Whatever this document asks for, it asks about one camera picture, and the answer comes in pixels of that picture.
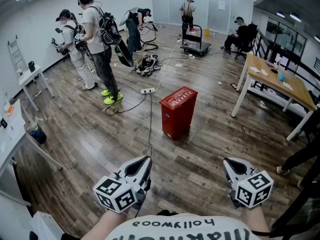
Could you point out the black office chair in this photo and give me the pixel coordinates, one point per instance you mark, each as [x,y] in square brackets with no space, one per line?
[250,39]

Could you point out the white ladder rack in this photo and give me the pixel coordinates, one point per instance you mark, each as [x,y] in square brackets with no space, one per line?
[15,46]

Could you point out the black backpack rig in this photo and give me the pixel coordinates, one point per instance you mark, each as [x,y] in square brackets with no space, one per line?
[110,31]

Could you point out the white paper sheet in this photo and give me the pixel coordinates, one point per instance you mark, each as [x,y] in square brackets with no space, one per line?
[16,126]

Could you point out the small orange box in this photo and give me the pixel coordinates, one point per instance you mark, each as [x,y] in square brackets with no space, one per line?
[10,110]

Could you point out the person's left forearm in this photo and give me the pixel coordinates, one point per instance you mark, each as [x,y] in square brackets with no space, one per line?
[107,224]

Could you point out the person's right forearm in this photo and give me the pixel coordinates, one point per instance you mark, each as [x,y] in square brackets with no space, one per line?
[255,219]

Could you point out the white power strip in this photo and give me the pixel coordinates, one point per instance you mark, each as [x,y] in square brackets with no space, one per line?
[148,91]
[38,94]
[191,56]

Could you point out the black jug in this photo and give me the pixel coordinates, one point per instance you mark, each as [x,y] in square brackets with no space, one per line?
[32,67]

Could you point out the round pendant lamp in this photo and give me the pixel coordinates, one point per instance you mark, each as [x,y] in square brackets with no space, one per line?
[280,14]
[317,38]
[295,17]

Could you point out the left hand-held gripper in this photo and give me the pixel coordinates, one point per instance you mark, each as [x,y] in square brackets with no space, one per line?
[112,194]

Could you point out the white desk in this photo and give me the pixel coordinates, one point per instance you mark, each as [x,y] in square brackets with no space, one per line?
[5,159]

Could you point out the yellow bin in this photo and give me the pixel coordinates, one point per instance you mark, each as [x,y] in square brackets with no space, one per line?
[207,32]

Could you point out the person's white printed t-shirt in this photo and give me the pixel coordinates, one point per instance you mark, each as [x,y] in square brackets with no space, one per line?
[150,234]

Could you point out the person's black trousers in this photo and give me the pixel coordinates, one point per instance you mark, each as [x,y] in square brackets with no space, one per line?
[166,212]

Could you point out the white paper notice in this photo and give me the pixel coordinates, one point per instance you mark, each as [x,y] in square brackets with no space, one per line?
[222,5]

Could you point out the black metal railing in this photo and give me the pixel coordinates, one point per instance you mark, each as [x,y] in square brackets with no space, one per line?
[268,49]

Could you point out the black platform trolley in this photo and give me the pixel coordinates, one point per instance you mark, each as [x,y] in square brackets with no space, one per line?
[197,47]

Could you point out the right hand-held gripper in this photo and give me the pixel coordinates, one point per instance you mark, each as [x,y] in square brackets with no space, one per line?
[252,191]

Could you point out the white bottle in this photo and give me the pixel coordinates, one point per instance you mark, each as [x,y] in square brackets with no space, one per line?
[278,62]

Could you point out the wooden top table white legs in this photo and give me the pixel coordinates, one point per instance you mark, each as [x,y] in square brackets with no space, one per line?
[265,81]

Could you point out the white cardboard box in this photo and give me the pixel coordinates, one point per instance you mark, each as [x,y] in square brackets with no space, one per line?
[45,226]

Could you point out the folded white paper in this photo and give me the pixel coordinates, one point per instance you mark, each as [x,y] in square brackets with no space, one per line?
[264,71]
[255,69]
[287,85]

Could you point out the black round dish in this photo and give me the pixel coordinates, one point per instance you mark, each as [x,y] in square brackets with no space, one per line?
[274,71]

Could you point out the harness gear pile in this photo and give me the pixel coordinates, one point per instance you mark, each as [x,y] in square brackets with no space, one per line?
[146,65]

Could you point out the blue crumpled cloth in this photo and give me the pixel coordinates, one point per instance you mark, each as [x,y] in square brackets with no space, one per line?
[281,77]

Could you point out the silver backpack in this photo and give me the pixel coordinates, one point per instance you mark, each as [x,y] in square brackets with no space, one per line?
[130,14]

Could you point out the small white table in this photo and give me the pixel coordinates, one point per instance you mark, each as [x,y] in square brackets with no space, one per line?
[31,74]

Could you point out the black bin with bottles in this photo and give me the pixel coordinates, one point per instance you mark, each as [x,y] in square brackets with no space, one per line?
[40,137]

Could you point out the neon green shoe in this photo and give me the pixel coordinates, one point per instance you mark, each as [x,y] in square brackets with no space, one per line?
[106,93]
[112,100]

